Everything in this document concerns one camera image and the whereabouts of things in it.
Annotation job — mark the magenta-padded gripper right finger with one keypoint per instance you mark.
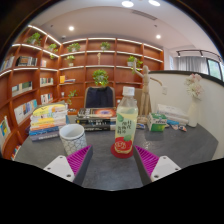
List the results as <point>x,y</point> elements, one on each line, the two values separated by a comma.
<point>161,166</point>

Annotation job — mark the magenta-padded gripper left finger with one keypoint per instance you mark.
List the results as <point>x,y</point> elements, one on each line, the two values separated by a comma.
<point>63,166</point>

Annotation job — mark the clear yellow drink bottle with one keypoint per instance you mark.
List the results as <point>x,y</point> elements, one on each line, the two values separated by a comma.
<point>126,126</point>

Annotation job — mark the white patterned mug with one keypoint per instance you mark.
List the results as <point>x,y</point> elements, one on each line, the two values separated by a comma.
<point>73,140</point>

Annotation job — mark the green and white box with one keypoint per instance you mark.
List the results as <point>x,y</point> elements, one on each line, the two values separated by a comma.
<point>156,122</point>

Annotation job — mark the stack of colourful books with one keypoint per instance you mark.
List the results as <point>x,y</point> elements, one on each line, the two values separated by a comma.
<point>48,121</point>

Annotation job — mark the stack of white packs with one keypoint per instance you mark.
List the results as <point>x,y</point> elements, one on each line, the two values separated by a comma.
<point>173,113</point>

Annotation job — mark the stack of dark books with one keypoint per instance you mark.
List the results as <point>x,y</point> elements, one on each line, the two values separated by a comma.
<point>96,120</point>

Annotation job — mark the white vase with flowers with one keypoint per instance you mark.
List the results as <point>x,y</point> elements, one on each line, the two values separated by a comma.
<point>193,113</point>

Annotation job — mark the dark blue chair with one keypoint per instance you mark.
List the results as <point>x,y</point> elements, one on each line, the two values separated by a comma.
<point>99,97</point>

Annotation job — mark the wooden artist mannequin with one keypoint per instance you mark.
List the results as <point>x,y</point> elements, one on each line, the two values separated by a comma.
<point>145,90</point>

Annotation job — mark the wooden shelf unit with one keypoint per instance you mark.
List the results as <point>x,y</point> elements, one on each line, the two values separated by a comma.
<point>80,76</point>

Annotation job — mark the grey curtain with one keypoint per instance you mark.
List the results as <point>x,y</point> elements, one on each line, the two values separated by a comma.
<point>191,63</point>

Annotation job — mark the window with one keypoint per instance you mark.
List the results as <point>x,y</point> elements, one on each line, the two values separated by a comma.
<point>215,69</point>

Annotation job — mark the black track light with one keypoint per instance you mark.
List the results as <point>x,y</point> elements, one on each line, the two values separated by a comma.
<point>193,51</point>

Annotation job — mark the recessed ceiling spotlight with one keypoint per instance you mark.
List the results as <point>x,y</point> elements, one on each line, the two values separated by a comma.
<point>158,36</point>
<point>71,28</point>

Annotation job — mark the branched ceiling lamp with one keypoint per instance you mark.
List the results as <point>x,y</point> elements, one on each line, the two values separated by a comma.
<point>127,3</point>

